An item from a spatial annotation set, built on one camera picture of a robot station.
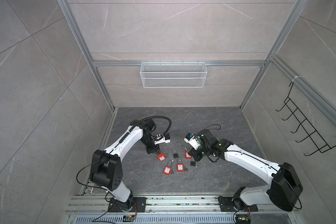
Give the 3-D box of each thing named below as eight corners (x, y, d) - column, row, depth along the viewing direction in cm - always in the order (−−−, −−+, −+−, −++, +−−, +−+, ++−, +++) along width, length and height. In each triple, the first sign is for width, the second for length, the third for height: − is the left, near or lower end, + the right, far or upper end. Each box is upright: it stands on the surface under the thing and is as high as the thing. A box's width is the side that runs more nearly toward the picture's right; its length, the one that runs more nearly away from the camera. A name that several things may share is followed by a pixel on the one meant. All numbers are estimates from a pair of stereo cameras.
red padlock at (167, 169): (162, 173, 86) (162, 172, 84) (167, 160, 92) (167, 158, 90) (169, 175, 85) (169, 174, 84) (173, 161, 91) (173, 160, 89)
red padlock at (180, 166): (177, 171, 87) (177, 170, 85) (176, 159, 92) (176, 157, 91) (184, 171, 87) (184, 170, 85) (183, 159, 92) (183, 157, 91)
